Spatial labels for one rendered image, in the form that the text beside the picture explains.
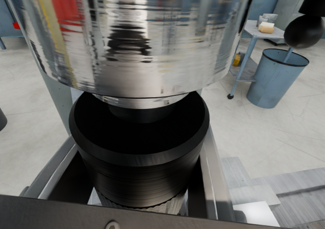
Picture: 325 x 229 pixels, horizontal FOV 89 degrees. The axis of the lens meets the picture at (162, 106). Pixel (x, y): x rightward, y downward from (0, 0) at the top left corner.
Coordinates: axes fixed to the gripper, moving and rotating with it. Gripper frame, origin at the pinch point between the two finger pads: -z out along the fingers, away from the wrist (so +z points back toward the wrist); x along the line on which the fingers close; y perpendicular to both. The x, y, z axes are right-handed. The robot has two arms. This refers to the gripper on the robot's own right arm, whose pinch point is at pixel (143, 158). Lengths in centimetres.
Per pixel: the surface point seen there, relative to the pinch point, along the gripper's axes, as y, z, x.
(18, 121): 122, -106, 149
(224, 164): 25.2, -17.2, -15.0
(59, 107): 25.4, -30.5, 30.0
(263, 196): 21.2, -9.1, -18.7
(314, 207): 32, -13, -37
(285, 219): 32.2, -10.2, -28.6
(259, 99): 110, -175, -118
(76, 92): 19.3, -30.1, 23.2
